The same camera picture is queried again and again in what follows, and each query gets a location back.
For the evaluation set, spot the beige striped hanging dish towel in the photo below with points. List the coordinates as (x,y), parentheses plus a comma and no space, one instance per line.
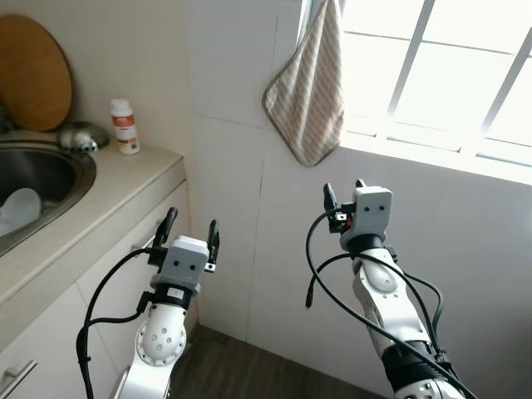
(307,91)

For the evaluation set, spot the round wooden board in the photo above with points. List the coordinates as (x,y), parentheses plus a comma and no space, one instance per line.
(29,75)

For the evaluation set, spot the steel sink strainer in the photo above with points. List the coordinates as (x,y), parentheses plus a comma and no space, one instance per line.
(81,137)

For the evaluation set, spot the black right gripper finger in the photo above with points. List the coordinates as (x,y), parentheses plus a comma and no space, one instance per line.
(329,198)
(361,183)

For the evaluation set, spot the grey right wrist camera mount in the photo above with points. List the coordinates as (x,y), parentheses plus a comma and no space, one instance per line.
(371,208)

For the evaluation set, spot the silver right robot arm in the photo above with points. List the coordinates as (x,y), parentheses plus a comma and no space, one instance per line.
(382,291)

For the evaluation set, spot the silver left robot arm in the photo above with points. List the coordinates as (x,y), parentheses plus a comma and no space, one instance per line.
(162,341)

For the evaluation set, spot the white plastic cup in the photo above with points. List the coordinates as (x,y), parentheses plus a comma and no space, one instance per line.
(18,212)

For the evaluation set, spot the beige kitchen counter cabinet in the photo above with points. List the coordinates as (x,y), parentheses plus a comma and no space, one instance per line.
(58,332)

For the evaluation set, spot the white window frame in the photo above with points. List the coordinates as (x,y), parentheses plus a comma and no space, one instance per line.
(410,66)

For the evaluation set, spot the steel kitchen sink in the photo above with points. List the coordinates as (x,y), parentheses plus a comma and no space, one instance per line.
(50,176)

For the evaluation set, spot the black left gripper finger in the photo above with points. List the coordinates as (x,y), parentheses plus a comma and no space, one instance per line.
(169,224)
(214,238)

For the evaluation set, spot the white bottle red label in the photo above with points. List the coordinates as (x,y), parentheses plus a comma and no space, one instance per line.
(125,129)

